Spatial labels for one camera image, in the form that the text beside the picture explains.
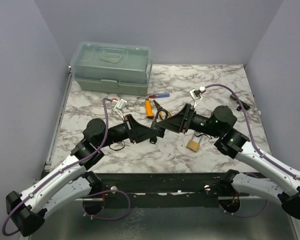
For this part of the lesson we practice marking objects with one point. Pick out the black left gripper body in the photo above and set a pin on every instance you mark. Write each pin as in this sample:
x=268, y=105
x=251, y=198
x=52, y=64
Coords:
x=130, y=133

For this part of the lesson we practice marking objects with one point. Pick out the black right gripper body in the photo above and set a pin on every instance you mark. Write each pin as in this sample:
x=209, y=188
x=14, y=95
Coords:
x=189, y=120

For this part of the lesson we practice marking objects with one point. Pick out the black-headed key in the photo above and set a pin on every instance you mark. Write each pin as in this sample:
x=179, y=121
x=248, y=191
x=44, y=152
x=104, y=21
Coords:
x=153, y=140

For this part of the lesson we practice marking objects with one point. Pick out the black padlock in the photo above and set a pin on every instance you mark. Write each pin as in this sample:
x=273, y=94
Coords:
x=155, y=125

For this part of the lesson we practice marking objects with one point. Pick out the brass padlock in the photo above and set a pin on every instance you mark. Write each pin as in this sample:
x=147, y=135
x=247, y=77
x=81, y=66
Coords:
x=194, y=143

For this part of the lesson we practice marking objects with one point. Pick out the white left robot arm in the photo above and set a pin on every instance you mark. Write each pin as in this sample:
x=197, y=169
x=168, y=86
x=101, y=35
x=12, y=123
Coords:
x=72, y=179

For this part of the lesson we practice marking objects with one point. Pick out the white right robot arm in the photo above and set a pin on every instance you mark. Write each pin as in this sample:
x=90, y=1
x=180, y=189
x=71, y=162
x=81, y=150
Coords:
x=283, y=186

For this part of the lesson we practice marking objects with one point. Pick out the orange utility knife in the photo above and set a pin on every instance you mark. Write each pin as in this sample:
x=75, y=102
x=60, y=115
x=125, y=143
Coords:
x=148, y=108

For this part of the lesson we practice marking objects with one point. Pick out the red blue screwdriver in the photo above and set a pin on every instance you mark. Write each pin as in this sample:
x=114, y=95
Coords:
x=155, y=96

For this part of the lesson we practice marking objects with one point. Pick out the black T-shaped connector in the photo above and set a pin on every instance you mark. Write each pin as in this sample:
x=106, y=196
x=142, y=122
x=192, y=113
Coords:
x=244, y=105

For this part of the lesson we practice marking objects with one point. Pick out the green plastic toolbox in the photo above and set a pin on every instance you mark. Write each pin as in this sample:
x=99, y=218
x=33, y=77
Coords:
x=112, y=68

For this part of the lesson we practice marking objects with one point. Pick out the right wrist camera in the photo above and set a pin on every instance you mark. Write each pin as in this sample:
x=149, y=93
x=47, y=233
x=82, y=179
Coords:
x=196, y=95

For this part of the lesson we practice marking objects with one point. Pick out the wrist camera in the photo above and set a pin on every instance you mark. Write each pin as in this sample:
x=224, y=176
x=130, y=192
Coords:
x=119, y=105
x=196, y=95

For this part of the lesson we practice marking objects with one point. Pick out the yellow handled pliers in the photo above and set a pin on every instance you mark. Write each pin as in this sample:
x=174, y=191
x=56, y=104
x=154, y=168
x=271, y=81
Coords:
x=157, y=105

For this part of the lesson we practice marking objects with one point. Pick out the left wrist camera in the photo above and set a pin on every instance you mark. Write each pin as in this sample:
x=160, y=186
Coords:
x=119, y=105

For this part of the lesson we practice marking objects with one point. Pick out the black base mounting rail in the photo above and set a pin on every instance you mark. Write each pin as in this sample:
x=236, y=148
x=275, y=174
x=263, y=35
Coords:
x=159, y=190

